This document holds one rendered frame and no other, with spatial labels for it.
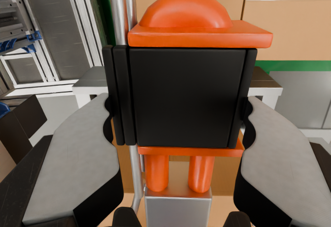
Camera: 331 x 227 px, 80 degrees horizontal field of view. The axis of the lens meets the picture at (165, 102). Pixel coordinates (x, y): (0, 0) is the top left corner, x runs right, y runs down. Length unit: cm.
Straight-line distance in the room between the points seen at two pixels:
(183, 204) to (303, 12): 67
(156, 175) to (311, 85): 147
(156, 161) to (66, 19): 101
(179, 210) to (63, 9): 103
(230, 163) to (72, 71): 94
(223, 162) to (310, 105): 123
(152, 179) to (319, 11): 71
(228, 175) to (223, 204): 6
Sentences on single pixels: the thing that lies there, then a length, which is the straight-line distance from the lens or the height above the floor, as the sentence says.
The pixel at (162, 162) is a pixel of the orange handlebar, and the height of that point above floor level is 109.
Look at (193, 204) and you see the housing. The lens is 20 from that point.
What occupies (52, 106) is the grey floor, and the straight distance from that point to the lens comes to 165.
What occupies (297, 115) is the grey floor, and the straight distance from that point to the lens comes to 168.
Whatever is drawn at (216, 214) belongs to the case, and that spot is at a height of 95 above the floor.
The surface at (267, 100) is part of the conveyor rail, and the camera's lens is 77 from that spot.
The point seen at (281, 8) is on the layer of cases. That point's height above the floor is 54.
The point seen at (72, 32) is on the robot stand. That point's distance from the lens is 113.
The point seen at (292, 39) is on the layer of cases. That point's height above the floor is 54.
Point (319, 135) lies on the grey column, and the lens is 187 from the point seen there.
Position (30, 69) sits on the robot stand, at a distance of 131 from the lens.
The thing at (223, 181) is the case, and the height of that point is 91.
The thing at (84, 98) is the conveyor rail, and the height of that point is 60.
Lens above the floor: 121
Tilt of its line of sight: 60 degrees down
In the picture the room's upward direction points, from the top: 176 degrees counter-clockwise
